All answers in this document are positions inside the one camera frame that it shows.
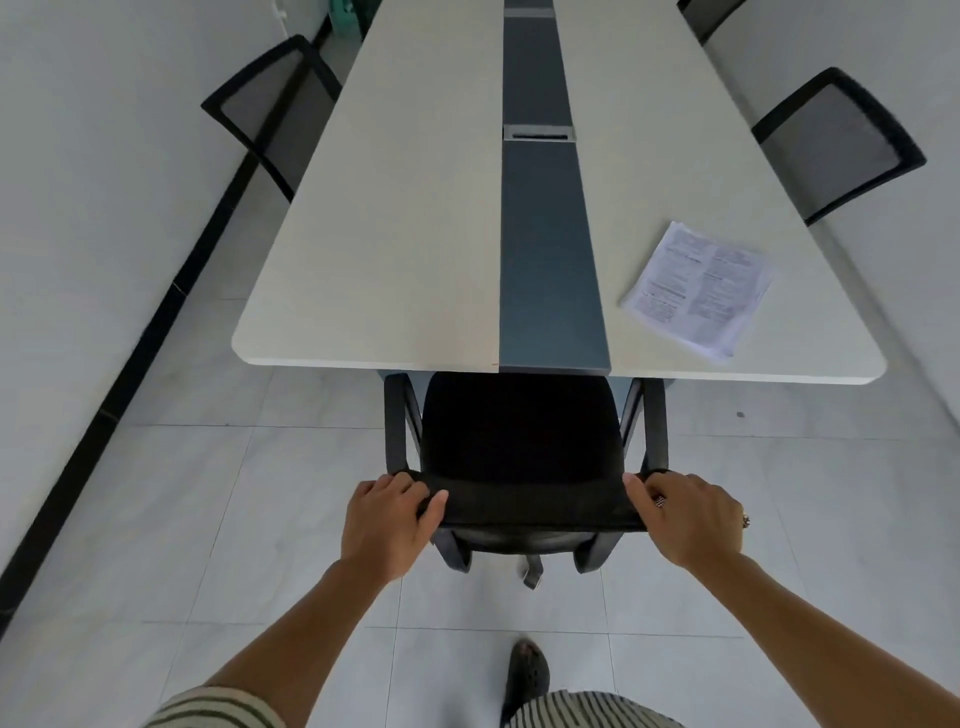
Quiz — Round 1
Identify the person's striped shirt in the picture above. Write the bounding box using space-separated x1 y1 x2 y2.
146 686 685 728

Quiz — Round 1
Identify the person's left hand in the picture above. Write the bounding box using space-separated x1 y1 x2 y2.
341 472 450 588

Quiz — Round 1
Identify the black baseboard strip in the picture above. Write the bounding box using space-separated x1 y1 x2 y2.
0 14 333 639

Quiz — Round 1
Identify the black office chair grey frame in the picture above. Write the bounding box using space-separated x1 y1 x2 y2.
383 372 670 590

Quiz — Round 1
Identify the person's left forearm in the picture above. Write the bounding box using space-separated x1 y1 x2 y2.
206 558 393 728

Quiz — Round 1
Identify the printed white paper stack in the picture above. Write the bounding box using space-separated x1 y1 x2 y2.
619 219 776 364

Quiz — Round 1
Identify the person's right forearm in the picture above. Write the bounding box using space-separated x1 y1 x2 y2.
689 551 960 728

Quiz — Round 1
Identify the person's right hand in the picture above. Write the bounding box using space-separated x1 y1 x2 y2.
622 470 751 575

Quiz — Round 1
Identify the long white grey table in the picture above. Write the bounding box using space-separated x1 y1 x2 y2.
230 0 889 386

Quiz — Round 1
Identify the person's left black shoe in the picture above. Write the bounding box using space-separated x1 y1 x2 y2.
500 638 551 718

